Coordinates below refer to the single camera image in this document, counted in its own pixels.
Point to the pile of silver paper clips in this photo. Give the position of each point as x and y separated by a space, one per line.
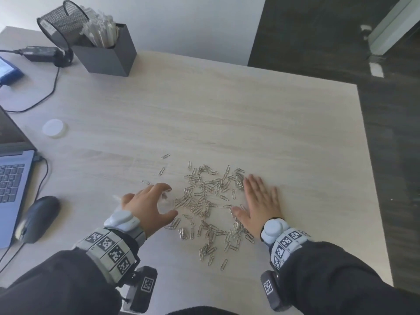
200 196

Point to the black mesh pen cup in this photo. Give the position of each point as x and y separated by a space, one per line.
62 21

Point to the person's left thumb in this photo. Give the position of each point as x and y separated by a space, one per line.
168 217

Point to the person's right thumb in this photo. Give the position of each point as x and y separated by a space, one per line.
238 213

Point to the black computer mouse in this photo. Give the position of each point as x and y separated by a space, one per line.
38 218

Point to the person's left hand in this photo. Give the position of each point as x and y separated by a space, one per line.
144 209

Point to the person's right forearm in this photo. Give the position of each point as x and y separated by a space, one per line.
338 278

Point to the white round lid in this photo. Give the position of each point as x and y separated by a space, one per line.
53 128

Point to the white right wrist tracker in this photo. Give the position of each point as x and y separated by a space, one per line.
274 229

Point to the black round stand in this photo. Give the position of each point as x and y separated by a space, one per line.
64 58

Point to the wrist marker band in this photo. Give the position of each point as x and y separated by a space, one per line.
287 246
108 249

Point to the person's right middle finger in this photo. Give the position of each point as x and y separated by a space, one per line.
257 188

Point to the clear plastic container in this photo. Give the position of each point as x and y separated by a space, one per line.
165 195

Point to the person's left forearm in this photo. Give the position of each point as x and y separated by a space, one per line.
55 285

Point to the white door frame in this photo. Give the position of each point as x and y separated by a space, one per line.
392 26

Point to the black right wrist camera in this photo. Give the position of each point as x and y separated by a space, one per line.
272 290

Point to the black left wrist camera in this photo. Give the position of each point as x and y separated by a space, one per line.
141 288

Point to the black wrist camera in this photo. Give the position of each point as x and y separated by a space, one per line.
141 288
272 290

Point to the dark grey square box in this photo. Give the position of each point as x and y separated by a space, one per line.
105 54

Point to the black power adapter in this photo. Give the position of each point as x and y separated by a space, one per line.
41 53

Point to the bundle of white wrapped sticks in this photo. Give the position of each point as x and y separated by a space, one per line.
100 27

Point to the left wrist marker band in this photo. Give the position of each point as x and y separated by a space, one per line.
108 249

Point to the white wrist tracker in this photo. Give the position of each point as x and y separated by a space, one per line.
121 221
274 229

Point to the person's right hand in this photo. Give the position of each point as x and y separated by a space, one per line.
261 209

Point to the grey laptop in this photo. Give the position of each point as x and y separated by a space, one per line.
9 173

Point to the white left wrist tracker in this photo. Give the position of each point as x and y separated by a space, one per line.
121 221

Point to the right wrist marker band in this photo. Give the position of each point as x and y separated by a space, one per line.
287 246

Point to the person's right little finger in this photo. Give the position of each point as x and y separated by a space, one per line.
275 196

